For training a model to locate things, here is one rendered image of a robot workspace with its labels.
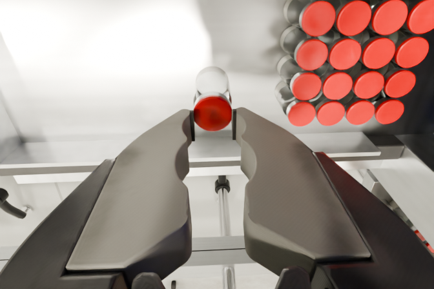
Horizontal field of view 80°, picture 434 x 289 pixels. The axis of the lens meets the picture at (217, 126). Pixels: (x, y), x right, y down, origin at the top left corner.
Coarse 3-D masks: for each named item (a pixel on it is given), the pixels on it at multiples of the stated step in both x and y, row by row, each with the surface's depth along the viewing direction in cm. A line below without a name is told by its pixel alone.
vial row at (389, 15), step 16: (368, 0) 17; (384, 0) 16; (384, 16) 16; (400, 16) 16; (368, 32) 18; (384, 32) 17; (368, 48) 17; (384, 48) 17; (368, 64) 18; (384, 64) 18; (368, 80) 18; (352, 96) 20; (368, 96) 19; (352, 112) 20; (368, 112) 20
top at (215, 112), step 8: (208, 96) 13; (216, 96) 13; (200, 104) 13; (208, 104) 13; (216, 104) 13; (224, 104) 13; (200, 112) 13; (208, 112) 13; (216, 112) 13; (224, 112) 13; (200, 120) 14; (208, 120) 14; (216, 120) 14; (224, 120) 14; (208, 128) 14; (216, 128) 14
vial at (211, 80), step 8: (200, 72) 16; (208, 72) 16; (216, 72) 16; (224, 72) 16; (200, 80) 15; (208, 80) 15; (216, 80) 15; (224, 80) 15; (200, 88) 14; (208, 88) 14; (216, 88) 14; (224, 88) 14; (200, 96) 13; (224, 96) 13
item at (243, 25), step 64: (0, 0) 19; (64, 0) 19; (128, 0) 19; (192, 0) 19; (256, 0) 20; (0, 64) 21; (64, 64) 22; (128, 64) 22; (192, 64) 22; (256, 64) 22; (0, 128) 23; (64, 128) 25; (128, 128) 25; (320, 128) 26
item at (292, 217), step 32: (256, 128) 10; (256, 160) 9; (288, 160) 9; (256, 192) 8; (288, 192) 7; (320, 192) 7; (256, 224) 7; (288, 224) 7; (320, 224) 7; (352, 224) 7; (256, 256) 7; (288, 256) 6; (320, 256) 6; (352, 256) 6
